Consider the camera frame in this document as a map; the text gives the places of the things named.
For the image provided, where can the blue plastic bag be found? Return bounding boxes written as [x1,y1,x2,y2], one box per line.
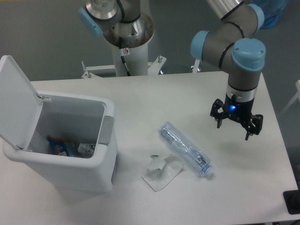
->
[247,0,288,29]

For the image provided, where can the white furniture leg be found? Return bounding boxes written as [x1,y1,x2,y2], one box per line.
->
[278,80,300,117]

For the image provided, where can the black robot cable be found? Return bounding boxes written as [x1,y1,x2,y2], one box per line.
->
[118,37,131,77]

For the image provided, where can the black device at table edge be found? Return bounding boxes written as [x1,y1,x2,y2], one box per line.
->
[283,190,300,215]

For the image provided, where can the white plastic wrapper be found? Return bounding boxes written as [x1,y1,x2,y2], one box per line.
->
[142,154,184,192]

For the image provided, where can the white trash can lid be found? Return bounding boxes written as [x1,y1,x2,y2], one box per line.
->
[0,55,51,150]

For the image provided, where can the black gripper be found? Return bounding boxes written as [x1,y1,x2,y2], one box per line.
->
[210,95,263,141]

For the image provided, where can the clear crumpled wrapper in bin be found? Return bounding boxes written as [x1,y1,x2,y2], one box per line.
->
[65,142,96,158]

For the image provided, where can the blue orange snack packet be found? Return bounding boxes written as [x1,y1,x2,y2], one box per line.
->
[47,136,70,157]

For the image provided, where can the clear crushed plastic bottle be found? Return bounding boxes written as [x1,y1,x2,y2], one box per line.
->
[158,121,213,178]

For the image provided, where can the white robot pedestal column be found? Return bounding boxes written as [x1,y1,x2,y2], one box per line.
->
[102,13,155,77]

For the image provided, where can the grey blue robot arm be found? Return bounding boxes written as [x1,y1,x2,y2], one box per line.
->
[78,0,266,136]

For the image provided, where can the white plastic trash can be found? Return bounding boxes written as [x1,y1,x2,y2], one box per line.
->
[0,91,118,193]

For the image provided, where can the white pedestal base frame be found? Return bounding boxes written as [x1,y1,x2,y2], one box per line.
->
[81,55,203,79]

